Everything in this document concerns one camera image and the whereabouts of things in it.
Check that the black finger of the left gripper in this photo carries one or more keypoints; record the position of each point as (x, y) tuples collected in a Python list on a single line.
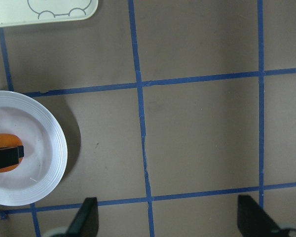
[(10, 158)]

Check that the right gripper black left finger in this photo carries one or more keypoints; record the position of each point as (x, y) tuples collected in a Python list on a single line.
[(86, 221)]

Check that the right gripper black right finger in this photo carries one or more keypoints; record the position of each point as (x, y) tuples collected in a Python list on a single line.
[(253, 221)]

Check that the orange fruit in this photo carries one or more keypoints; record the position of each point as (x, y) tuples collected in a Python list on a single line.
[(9, 140)]

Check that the white ribbed plate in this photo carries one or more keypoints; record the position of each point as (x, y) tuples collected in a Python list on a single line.
[(45, 150)]

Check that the cream bear tray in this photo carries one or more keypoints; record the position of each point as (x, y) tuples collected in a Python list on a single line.
[(28, 12)]

